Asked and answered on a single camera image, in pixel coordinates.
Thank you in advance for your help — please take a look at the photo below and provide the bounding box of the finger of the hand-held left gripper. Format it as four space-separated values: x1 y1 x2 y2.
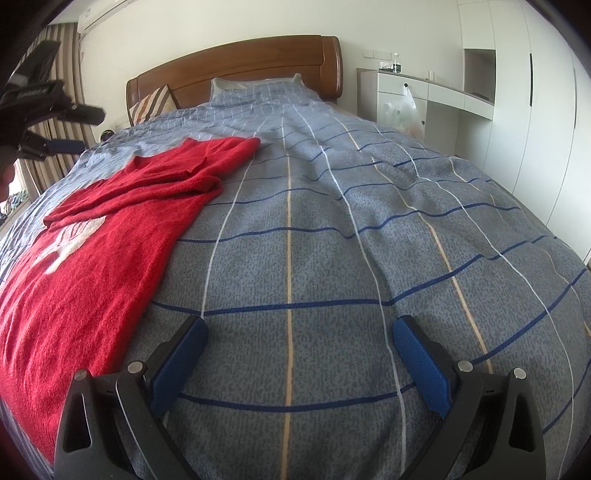
19 130 87 161
62 102 105 125

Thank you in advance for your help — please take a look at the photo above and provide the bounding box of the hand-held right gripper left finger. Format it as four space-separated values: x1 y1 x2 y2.
54 315 208 480

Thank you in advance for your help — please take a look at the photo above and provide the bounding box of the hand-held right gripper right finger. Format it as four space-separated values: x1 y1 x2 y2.
392 315 546 480

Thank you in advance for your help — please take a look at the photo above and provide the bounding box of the red sweater with white rabbit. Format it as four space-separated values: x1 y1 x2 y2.
0 136 262 468

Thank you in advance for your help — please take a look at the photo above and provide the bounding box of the beige curtain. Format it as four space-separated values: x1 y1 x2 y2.
18 28 90 195

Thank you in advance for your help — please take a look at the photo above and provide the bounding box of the striped pillow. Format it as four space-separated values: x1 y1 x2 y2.
130 85 179 125

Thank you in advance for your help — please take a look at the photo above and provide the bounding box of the clutter on window sill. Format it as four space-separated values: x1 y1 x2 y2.
0 187 33 227

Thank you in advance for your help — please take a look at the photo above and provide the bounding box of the white air conditioner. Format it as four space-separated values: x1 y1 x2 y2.
76 0 132 34

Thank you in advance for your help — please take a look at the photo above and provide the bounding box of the blue checked duvet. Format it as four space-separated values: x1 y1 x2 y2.
0 95 591 480

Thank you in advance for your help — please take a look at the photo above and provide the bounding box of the wooden bed headboard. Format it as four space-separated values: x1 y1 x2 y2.
126 34 345 126

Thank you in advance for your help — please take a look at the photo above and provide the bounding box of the blue checked pillow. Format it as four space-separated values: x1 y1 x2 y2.
210 73 320 109

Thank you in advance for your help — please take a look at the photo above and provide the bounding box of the white plastic bag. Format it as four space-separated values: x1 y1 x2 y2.
379 85 426 138

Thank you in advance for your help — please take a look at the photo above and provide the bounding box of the white desk with drawers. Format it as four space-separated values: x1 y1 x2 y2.
357 68 497 145

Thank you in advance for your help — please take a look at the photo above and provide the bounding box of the white wardrobe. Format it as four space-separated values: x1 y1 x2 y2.
458 0 591 266

